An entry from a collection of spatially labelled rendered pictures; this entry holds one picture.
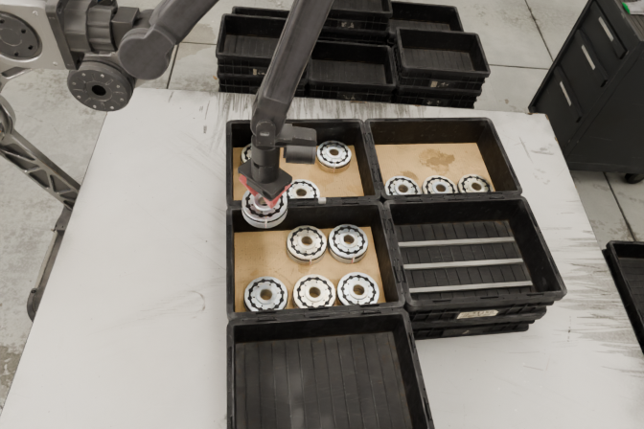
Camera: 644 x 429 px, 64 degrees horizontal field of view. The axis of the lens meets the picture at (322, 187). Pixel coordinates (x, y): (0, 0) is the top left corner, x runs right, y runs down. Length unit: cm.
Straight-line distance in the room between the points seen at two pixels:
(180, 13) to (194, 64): 231
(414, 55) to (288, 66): 172
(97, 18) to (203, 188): 83
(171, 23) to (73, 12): 15
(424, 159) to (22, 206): 181
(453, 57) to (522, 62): 110
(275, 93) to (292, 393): 65
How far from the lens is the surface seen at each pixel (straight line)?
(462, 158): 165
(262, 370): 121
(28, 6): 90
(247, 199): 117
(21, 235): 256
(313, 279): 127
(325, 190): 146
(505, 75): 349
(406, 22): 298
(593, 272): 175
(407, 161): 158
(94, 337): 143
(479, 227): 150
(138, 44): 87
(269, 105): 92
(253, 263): 132
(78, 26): 91
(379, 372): 123
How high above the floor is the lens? 198
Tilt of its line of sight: 52 degrees down
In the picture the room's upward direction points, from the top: 9 degrees clockwise
